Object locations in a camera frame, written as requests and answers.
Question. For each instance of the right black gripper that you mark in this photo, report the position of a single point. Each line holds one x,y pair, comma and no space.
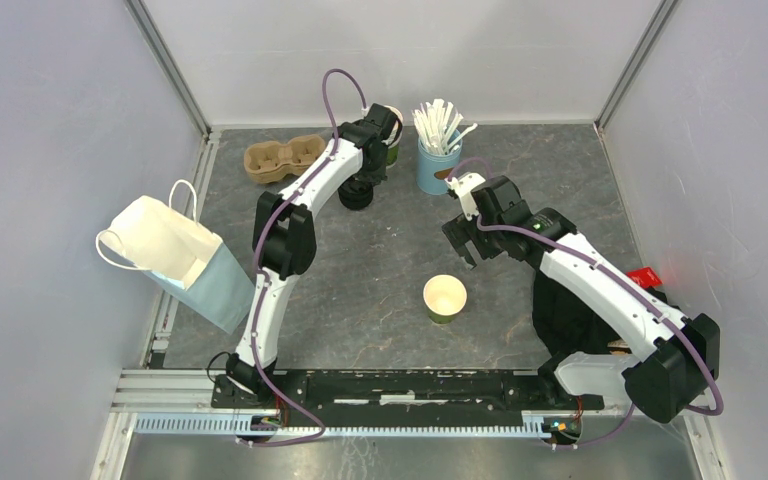
459,230

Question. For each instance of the green paper cup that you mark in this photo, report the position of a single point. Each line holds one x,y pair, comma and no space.
444,296

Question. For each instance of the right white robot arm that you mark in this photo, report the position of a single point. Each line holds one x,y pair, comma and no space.
674,361

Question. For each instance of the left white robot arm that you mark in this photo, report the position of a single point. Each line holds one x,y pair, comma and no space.
284,238

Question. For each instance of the blue straw holder can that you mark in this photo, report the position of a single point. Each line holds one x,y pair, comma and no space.
432,169

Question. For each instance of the stack of paper cups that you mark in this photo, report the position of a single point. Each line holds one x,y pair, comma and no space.
395,138

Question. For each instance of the stack of black lids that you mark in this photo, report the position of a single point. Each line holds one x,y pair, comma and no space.
355,195

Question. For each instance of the black cloth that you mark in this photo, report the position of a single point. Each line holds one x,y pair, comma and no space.
565,324

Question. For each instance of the red emergency button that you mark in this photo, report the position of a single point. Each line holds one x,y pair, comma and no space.
645,277

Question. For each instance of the brown cardboard cup carrier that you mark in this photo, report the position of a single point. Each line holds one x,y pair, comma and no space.
271,161

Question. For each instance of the white and blue paper bag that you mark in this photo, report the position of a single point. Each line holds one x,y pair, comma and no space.
167,242

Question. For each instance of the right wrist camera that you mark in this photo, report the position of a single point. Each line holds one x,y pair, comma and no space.
463,187

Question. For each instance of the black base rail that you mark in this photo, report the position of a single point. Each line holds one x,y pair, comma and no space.
403,398

